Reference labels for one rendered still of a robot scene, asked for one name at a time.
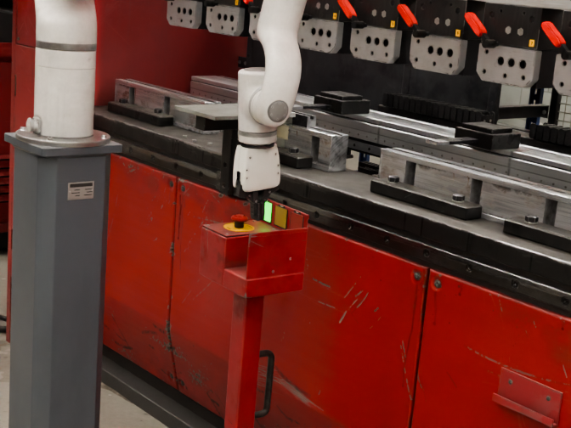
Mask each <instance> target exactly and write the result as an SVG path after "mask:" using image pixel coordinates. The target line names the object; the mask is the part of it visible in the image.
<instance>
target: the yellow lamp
mask: <svg viewBox="0 0 571 428"><path fill-rule="evenodd" d="M286 215H287V210H286V209H284V208H281V207H279V206H275V216H274V224H275V225H278V226H280V227H282V228H286Z"/></svg>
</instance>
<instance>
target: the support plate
mask: <svg viewBox="0 0 571 428"><path fill-rule="evenodd" d="M236 105H238V104H234V105H233V104H195V105H175V106H174V109H175V110H180V111H183V112H186V113H190V114H193V115H198V116H201V117H205V118H207V119H211V120H214V121H224V120H238V106H236Z"/></svg>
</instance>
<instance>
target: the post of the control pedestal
mask: <svg viewBox="0 0 571 428"><path fill-rule="evenodd" d="M263 301H264V296H258V297H252V298H244V297H242V296H239V295H237V294H236V293H234V302H233V314H232V326H231V338H230V349H229V372H228V384H227V397H226V408H225V420H224V428H254V419H255V407H256V397H257V376H258V365H259V354H260V344H261V333H262V321H263Z"/></svg>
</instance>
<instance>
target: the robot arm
mask: <svg viewBox="0 0 571 428"><path fill-rule="evenodd" d="M306 3H307V0H263V6H262V9H261V13H260V16H259V20H258V23H257V38H258V39H259V41H260V43H261V44H262V45H263V50H264V54H265V67H250V68H245V69H241V70H239V72H238V133H239V141H240V145H237V148H236V151H235V161H234V170H233V185H234V187H235V188H237V190H236V195H237V196H239V197H244V198H247V200H248V201H250V215H251V218H252V219H254V220H256V221H260V220H264V214H265V202H267V200H268V197H269V196H270V194H271V193H273V192H275V191H277V190H278V189H279V186H278V185H279V184H280V158H279V152H278V148H277V144H276V143H275V142H276V141H277V127H278V126H281V125H282V124H284V123H285V122H286V120H287V119H288V117H289V116H290V114H291V111H292V108H293V105H294V103H295V100H296V96H297V91H298V88H299V84H300V80H301V74H302V60H301V54H300V50H299V47H298V43H297V33H298V30H299V26H300V24H301V20H302V15H303V12H304V9H305V6H306ZM35 8H36V56H35V89H34V117H32V119H31V118H28V119H27V121H26V127H20V129H19V130H17V131H16V134H15V137H16V138H17V139H18V140H19V141H22V142H25V143H29V144H36V145H43V146H51V147H65V148H83V147H94V146H100V145H105V144H108V143H109V142H110V135H109V134H108V133H106V132H101V131H98V130H94V129H93V117H94V94H95V72H96V49H97V17H96V10H95V4H94V0H35Z"/></svg>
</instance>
